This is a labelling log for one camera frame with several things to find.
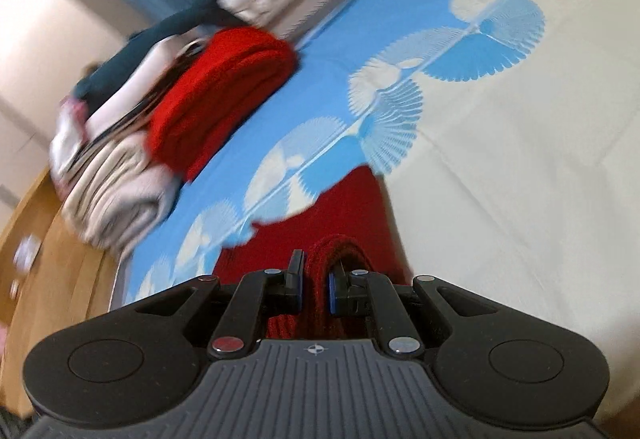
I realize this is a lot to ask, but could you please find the dark red knit sweater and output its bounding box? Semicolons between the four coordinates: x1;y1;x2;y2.
213;166;411;341

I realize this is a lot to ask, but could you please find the bright red folded sweater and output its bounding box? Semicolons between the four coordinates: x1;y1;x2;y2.
146;26;297;181

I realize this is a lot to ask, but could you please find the white plush toy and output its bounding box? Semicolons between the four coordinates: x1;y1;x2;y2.
217;0;276;28

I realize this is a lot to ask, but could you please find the pink striped folded garment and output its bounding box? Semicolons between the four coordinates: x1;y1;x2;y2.
49;35;207;199

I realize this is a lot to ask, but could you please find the blue white patterned bedsheet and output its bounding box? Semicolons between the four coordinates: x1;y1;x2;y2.
124;0;639;419

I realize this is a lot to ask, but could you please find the white folded blanket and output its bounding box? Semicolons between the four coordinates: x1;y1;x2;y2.
62;130;181;259

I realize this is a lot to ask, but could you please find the dark teal garment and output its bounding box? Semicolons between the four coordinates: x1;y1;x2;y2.
72;0;244;114

